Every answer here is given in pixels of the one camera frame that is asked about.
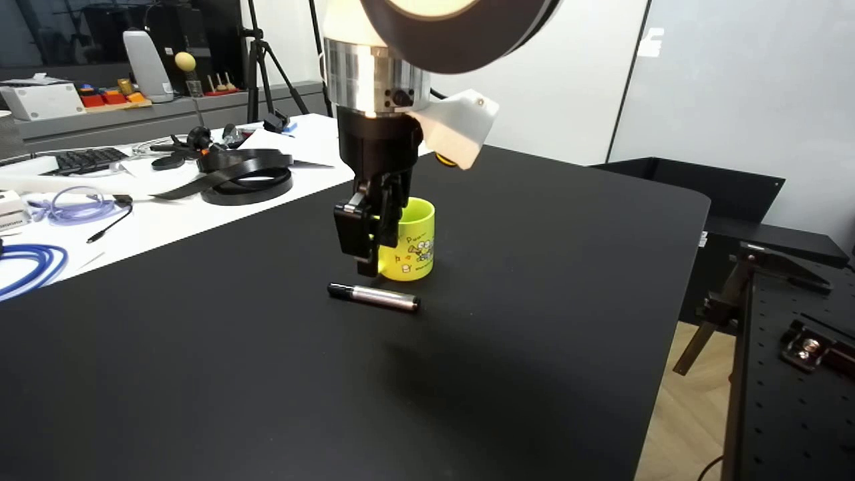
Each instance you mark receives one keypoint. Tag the yellow ball on stand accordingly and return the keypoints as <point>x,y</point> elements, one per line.
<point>185,62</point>

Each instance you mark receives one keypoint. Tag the black metal stand bracket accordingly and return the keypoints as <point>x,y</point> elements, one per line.
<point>737,285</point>

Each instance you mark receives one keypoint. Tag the small white box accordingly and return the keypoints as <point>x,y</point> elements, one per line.
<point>40,99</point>

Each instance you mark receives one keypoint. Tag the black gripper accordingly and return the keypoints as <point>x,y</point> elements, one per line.
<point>378,148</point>

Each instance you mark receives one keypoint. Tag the black perforated breadboard table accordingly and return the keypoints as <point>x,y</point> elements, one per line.
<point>790,417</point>

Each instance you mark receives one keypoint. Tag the silver black clamp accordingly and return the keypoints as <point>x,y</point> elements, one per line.
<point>815,349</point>

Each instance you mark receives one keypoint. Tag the tan paper tag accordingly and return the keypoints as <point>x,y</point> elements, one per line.
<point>458,123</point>

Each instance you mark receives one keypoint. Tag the black keyboard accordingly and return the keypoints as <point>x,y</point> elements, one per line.
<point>89,161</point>

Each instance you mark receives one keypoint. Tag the white upright device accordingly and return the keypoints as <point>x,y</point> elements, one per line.
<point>147,69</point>

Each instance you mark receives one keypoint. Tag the black side table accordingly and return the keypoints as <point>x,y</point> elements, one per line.
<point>710,190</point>

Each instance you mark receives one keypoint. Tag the yellow-green mug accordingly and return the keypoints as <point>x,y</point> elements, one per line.
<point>412,245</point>

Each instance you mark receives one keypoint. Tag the black camera tripod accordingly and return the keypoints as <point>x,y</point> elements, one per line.
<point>268,55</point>

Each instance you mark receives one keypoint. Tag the white table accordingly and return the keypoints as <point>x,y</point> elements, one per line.
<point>160,209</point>

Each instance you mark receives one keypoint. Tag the red small items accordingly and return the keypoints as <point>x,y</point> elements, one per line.
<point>109,94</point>

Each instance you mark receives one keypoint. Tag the black marker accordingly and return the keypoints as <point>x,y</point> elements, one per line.
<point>375,294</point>

